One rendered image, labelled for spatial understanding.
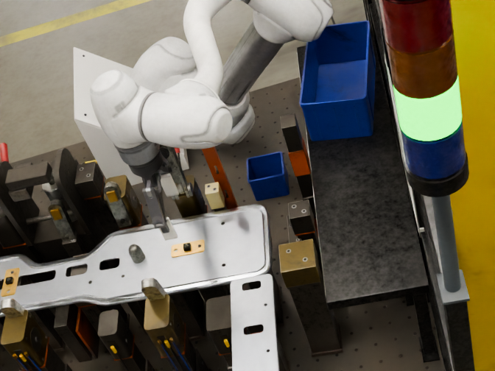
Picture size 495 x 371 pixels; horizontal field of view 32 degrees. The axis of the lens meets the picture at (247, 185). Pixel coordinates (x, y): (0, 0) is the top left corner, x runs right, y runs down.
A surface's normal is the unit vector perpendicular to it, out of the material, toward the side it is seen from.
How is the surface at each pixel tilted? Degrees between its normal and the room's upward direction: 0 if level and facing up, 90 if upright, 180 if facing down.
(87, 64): 45
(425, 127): 90
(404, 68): 90
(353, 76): 0
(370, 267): 0
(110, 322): 0
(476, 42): 90
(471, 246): 90
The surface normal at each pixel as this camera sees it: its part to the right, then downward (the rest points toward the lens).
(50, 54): -0.25, -0.66
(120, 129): -0.32, 0.71
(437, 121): 0.13, 0.70
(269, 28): -0.50, 0.77
